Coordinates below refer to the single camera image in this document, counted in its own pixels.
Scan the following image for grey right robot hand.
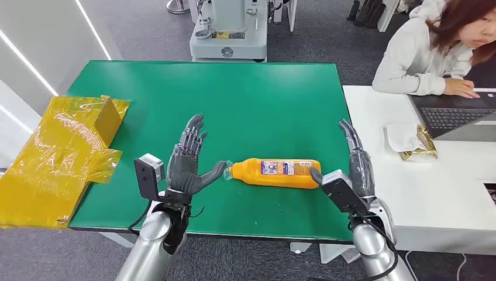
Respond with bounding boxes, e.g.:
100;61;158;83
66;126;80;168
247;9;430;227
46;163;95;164
309;118;377;200

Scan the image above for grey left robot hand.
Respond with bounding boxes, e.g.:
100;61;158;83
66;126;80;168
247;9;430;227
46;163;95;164
166;113;228;197

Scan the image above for orange detergent bottle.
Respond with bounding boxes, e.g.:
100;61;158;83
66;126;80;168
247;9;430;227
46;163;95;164
222;157;322;190

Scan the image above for white paper napkin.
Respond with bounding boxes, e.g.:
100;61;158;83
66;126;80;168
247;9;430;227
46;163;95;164
383;123;427;153

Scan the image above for gold foil wrapper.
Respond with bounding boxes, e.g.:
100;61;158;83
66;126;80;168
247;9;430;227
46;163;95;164
399;124;439;162

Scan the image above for white table foot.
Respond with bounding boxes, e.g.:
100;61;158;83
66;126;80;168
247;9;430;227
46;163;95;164
98;232;135;249
290;242;363;265

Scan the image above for grey laptop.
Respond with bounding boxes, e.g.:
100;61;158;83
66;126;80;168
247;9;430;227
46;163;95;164
407;88;496;142

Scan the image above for person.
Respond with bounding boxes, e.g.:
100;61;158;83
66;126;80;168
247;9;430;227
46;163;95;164
371;0;496;100

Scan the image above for yellow taped cardboard box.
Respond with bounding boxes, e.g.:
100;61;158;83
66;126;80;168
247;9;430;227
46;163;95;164
0;95;132;229

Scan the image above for person's hand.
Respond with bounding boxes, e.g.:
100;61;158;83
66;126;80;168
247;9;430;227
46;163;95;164
443;77;481;100

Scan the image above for grey machine base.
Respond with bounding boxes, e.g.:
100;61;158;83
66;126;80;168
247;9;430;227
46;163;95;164
189;0;269;63

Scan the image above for black objects on floor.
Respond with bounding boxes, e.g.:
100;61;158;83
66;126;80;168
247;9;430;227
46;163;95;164
346;0;386;30

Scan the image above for white furniture panel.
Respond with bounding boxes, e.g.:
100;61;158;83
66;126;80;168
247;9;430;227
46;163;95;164
272;0;298;32
376;0;401;33

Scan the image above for chrome stand base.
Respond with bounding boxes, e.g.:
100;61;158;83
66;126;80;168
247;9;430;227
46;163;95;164
166;0;191;15

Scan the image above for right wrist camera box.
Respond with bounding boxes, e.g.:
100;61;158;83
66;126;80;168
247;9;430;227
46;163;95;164
321;169;369;213

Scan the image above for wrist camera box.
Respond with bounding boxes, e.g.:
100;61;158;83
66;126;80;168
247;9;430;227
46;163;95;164
321;169;369;213
133;153;167;201

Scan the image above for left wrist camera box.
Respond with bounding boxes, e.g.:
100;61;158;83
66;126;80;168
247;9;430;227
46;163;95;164
133;153;167;201

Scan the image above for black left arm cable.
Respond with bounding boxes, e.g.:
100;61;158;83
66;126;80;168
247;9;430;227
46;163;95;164
127;198;154;237

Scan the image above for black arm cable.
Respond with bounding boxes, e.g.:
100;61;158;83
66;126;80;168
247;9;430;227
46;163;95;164
347;211;400;281
127;198;154;237

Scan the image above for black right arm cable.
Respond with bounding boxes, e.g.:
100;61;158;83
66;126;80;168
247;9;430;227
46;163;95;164
347;211;400;281

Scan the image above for white floor cable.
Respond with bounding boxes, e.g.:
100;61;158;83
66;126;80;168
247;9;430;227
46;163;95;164
405;251;468;281

